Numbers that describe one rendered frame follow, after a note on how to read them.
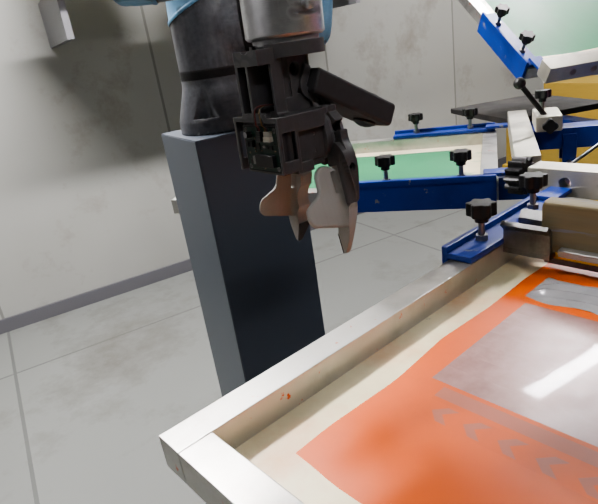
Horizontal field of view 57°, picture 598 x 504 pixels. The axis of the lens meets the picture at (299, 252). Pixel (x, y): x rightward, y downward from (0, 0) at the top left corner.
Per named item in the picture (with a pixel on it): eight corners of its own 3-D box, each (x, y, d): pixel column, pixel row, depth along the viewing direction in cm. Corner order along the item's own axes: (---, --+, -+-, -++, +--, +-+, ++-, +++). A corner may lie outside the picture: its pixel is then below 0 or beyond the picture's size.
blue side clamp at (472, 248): (472, 296, 80) (470, 252, 77) (443, 288, 83) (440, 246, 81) (565, 231, 97) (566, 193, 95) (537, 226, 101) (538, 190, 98)
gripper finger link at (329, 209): (312, 267, 54) (282, 178, 53) (353, 248, 58) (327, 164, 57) (331, 265, 52) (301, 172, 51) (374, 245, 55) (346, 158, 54)
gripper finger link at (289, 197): (251, 240, 62) (253, 165, 56) (291, 225, 65) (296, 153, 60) (268, 253, 60) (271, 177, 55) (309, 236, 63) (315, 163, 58)
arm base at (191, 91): (170, 132, 98) (157, 75, 95) (245, 116, 105) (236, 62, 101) (200, 138, 86) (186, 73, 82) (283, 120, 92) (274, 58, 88)
